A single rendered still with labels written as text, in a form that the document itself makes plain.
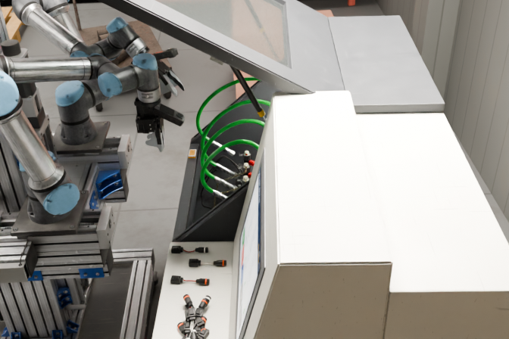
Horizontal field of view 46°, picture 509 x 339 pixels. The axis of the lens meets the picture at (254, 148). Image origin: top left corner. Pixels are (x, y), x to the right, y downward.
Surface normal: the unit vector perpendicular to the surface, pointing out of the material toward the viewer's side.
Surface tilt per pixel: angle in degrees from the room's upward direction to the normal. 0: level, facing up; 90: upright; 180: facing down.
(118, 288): 0
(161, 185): 0
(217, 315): 0
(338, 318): 90
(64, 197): 97
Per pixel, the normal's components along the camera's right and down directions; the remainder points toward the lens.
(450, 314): -0.01, 0.55
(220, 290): -0.03, -0.83
